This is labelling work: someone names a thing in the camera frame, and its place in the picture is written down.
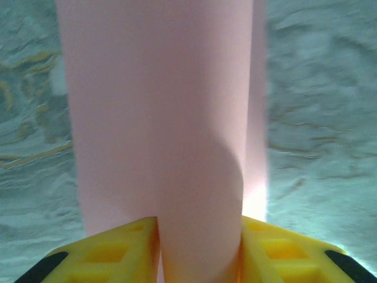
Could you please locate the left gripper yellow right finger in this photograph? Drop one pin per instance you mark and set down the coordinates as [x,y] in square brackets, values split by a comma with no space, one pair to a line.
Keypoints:
[288,259]

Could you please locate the pink paper sheet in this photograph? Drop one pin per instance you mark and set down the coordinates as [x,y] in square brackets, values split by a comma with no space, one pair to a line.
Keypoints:
[165,118]

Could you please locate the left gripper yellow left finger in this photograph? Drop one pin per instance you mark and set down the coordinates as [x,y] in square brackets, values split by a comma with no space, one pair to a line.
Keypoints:
[112,256]

